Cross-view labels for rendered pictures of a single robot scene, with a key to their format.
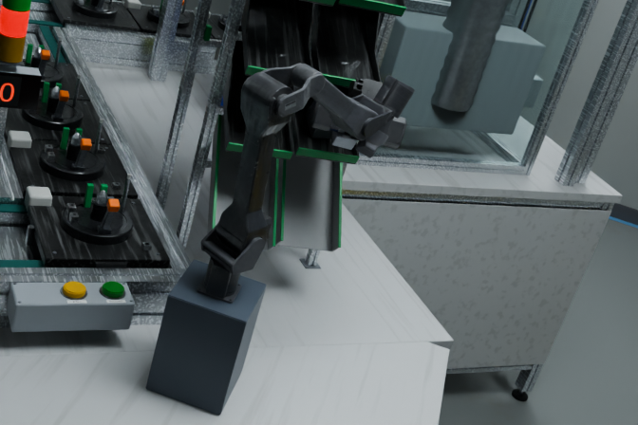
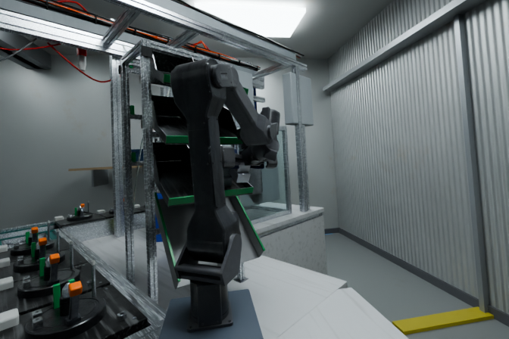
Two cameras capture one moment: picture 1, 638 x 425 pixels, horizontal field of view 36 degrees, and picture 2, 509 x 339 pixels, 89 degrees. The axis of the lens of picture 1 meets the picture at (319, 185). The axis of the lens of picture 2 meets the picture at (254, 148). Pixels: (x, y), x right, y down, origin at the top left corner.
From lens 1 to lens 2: 1.26 m
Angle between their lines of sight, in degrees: 30
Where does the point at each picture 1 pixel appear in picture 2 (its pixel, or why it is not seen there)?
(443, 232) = (275, 247)
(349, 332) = (296, 308)
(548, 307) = (320, 265)
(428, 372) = (360, 307)
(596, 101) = (302, 175)
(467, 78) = (257, 178)
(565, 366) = not seen: hidden behind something
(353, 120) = (260, 124)
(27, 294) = not seen: outside the picture
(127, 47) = (100, 227)
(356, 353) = (313, 320)
